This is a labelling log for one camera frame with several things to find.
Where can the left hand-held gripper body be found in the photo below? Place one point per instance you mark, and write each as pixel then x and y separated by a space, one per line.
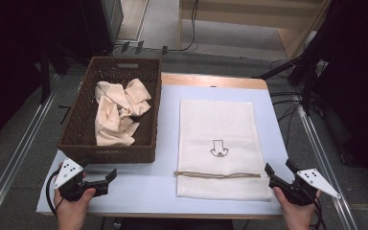
pixel 67 174

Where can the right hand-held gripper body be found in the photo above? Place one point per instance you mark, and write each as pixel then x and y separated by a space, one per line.
pixel 300 191

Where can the brown wicker basket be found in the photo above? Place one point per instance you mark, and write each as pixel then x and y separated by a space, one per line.
pixel 76 137

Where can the cream cloth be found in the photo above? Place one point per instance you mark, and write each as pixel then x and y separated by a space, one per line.
pixel 115 115

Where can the person's right hand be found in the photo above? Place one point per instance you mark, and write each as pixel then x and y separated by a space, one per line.
pixel 298 215

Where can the person's left hand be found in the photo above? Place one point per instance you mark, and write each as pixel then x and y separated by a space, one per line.
pixel 73 211

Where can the pale blue table mat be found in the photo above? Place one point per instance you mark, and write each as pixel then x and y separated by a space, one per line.
pixel 166 179

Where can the black metal stand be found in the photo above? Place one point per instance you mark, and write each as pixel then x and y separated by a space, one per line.
pixel 306 80

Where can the black power plugs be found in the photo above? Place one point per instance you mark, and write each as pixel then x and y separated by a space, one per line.
pixel 139 47

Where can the dark cabinet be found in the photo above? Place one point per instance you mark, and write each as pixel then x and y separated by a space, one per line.
pixel 103 25

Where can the wooden step platform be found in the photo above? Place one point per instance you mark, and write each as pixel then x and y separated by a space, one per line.
pixel 236 16

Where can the metal floor rail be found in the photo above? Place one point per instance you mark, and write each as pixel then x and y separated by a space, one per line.
pixel 322 159
pixel 16 156

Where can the black upright post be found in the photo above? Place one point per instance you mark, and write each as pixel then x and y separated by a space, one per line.
pixel 44 73

